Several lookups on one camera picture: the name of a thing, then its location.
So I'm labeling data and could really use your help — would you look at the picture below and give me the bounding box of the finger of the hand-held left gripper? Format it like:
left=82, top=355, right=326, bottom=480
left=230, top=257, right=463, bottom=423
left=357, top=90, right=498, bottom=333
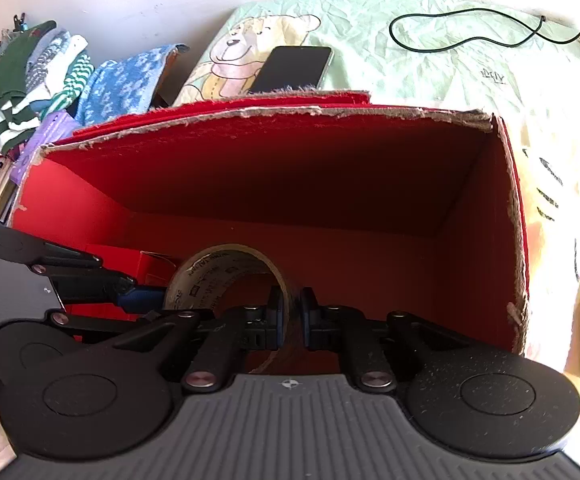
left=26, top=237, right=167, bottom=312
left=44, top=309, right=171, bottom=337

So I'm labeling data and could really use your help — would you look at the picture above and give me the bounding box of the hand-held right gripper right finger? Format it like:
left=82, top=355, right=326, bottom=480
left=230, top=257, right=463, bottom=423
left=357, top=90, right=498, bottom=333
left=300, top=287, right=466, bottom=393

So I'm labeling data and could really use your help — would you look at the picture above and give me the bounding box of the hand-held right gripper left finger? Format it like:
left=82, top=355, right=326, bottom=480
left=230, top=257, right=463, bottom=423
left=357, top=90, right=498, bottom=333
left=114, top=286, right=285, bottom=393

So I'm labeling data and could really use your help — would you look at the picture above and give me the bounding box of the small red gift box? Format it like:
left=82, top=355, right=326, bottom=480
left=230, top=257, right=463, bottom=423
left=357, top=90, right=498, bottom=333
left=86, top=244, right=181, bottom=288

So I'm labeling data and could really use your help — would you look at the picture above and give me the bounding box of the clear packing tape roll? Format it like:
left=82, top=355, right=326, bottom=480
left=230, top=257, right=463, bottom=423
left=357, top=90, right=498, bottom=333
left=164, top=244, right=305, bottom=376

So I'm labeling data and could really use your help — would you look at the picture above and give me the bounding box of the red cardboard box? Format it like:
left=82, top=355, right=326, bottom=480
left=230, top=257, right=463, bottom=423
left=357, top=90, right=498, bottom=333
left=7, top=91, right=530, bottom=376

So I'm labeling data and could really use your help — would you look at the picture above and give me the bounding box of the dark green garment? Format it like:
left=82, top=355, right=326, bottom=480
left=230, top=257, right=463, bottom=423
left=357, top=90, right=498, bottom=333
left=0, top=20, right=58, bottom=131

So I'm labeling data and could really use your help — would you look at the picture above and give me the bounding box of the pile of folded clothes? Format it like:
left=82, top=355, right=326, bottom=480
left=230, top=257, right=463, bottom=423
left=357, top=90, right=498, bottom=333
left=0, top=52, right=95, bottom=153

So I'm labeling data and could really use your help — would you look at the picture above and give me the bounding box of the grey white patterned cloth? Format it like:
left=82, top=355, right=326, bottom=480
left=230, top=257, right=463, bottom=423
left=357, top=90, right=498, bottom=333
left=24, top=30, right=88, bottom=106

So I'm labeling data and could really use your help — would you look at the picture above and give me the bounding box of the blue patterned knit cloth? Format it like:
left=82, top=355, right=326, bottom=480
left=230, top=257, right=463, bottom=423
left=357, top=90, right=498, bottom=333
left=74, top=44, right=191, bottom=126

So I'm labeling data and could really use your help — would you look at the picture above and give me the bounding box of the black smartphone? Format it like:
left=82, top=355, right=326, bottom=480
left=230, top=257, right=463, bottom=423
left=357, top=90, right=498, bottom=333
left=246, top=45, right=333, bottom=96

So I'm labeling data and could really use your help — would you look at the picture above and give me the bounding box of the green bear-print bedsheet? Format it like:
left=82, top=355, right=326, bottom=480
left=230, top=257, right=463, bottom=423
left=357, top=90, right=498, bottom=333
left=172, top=0, right=580, bottom=171

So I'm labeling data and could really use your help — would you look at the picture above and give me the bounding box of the white bag with black print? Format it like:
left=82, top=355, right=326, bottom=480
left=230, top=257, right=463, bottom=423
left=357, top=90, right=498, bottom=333
left=520, top=145, right=580, bottom=286

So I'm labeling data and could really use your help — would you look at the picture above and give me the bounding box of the black cable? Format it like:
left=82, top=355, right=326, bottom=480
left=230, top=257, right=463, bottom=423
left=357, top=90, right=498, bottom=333
left=389, top=0, right=580, bottom=53

